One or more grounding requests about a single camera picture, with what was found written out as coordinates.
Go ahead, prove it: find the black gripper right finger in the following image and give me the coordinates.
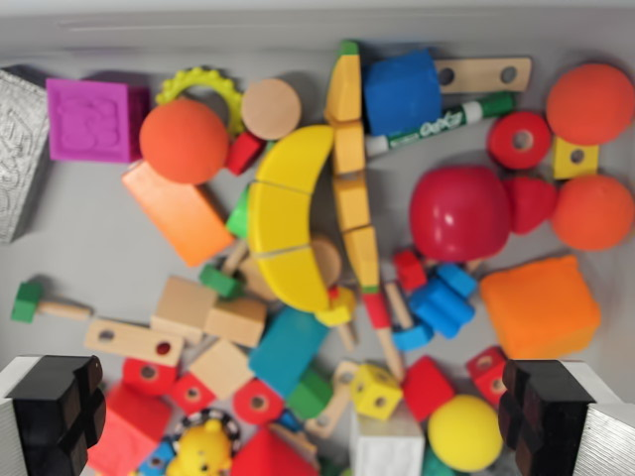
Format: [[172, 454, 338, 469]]
[[497, 359, 635, 476]]

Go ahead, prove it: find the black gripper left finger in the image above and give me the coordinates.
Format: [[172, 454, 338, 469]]
[[0, 354, 108, 476]]

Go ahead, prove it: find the grey plastic bin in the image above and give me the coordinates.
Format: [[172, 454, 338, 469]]
[[0, 0, 635, 476]]

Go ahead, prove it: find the red cube with hole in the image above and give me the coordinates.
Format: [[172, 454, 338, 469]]
[[169, 371, 218, 417], [465, 345, 508, 406]]

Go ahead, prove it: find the red embossed cube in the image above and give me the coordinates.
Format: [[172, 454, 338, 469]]
[[86, 384, 173, 476]]

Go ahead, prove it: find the yellow ball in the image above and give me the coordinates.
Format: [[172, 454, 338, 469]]
[[427, 395, 505, 472]]

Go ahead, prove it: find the orange foam cube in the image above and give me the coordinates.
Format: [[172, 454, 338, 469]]
[[479, 255, 602, 361]]

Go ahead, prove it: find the wooden strip with holes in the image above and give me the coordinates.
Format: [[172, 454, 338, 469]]
[[305, 360, 361, 438], [435, 57, 533, 95], [83, 317, 186, 368]]

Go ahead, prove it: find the green-headed wooden bolt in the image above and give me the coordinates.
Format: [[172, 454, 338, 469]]
[[198, 240, 248, 299], [10, 280, 94, 324]]

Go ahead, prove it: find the small blue piece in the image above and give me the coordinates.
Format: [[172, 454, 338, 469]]
[[138, 440, 178, 476]]

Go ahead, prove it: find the blue ribbed wooden piece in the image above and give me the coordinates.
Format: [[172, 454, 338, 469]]
[[409, 264, 478, 341]]

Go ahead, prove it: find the small blue wooden nut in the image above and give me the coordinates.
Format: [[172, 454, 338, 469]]
[[391, 321, 436, 353]]

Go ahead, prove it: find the yellow rubber bear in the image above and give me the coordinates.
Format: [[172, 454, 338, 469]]
[[166, 418, 234, 476]]

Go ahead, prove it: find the white block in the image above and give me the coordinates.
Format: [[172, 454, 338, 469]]
[[349, 411, 427, 476]]

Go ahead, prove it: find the plain wooden cube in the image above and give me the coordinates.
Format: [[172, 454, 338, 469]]
[[150, 276, 219, 344]]

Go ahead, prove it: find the plain wooden block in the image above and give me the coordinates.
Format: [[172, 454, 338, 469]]
[[203, 297, 268, 348], [188, 338, 255, 402]]

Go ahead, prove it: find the yellow cube with holes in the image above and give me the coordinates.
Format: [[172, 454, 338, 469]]
[[350, 363, 404, 417]]

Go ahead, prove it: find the small red cube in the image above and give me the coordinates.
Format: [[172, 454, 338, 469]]
[[394, 249, 428, 294]]

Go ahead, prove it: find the orange ball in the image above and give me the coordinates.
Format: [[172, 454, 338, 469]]
[[551, 174, 635, 252], [546, 62, 635, 147], [138, 98, 230, 186]]

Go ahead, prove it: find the red half dome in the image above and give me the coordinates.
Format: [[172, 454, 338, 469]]
[[503, 177, 560, 235]]

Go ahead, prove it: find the large red toy apple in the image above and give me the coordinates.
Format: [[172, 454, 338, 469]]
[[409, 166, 512, 263]]

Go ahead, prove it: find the red triangular block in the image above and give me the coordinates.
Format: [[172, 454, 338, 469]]
[[230, 426, 318, 476]]

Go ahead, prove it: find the orange rectangular block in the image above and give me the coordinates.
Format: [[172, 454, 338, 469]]
[[121, 161, 235, 269]]

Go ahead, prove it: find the yellow-headed wooden bolt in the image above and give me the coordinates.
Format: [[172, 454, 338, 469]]
[[317, 285, 358, 353]]

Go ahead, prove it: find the green wooden block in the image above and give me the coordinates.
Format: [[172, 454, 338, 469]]
[[287, 369, 334, 421]]

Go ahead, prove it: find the light wooden hexagon piece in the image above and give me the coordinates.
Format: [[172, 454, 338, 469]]
[[236, 255, 282, 302]]

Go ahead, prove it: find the teal wooden block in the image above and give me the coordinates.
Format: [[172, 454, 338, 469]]
[[247, 306, 331, 398]]

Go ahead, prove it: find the yellow block with hole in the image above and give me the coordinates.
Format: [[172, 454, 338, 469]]
[[553, 137, 600, 180]]

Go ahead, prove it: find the grey foam block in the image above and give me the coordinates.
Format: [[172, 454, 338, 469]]
[[0, 63, 52, 244]]

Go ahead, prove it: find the round wooden disc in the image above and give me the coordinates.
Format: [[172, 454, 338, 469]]
[[241, 78, 303, 141], [310, 235, 344, 290]]

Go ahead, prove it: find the red wheel with hole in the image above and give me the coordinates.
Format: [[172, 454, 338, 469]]
[[486, 111, 553, 170]]

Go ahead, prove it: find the green cylinder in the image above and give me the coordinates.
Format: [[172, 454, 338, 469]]
[[225, 183, 252, 239]]

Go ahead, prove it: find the purple embossed cube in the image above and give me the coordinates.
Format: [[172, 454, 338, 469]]
[[46, 77, 152, 164]]

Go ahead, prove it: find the green dry-erase marker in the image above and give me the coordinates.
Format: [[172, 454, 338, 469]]
[[365, 92, 517, 156]]

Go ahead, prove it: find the small red wooden block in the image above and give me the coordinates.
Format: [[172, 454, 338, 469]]
[[226, 131, 267, 176]]

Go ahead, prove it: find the blue foam block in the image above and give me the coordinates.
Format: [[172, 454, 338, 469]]
[[361, 48, 443, 138]]

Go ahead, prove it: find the black and white ring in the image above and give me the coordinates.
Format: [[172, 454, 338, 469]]
[[176, 407, 244, 457]]

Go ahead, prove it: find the red-handled wooden screwdriver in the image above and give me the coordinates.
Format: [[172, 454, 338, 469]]
[[361, 291, 407, 382]]

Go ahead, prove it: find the yellow-green teething ring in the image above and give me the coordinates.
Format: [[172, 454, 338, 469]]
[[156, 66, 245, 138]]

